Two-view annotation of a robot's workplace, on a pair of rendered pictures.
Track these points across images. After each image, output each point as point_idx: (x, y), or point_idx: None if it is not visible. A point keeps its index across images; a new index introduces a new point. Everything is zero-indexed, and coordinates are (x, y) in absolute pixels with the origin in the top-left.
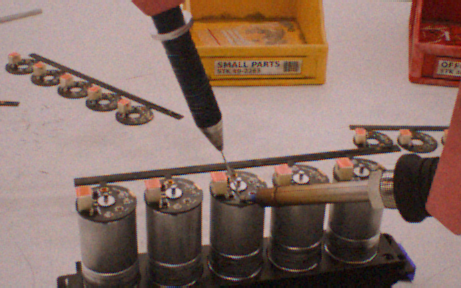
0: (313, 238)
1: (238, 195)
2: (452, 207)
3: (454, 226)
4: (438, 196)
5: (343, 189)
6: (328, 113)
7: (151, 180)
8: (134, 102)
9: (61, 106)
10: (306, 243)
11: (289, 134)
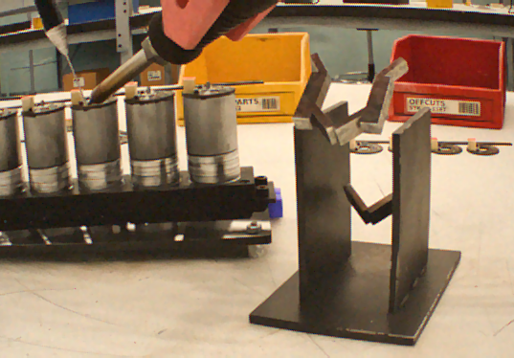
0: (158, 150)
1: (83, 100)
2: (174, 18)
3: (181, 38)
4: (166, 12)
5: (134, 55)
6: (293, 135)
7: (28, 96)
8: (123, 135)
9: (68, 140)
10: (151, 155)
11: (244, 145)
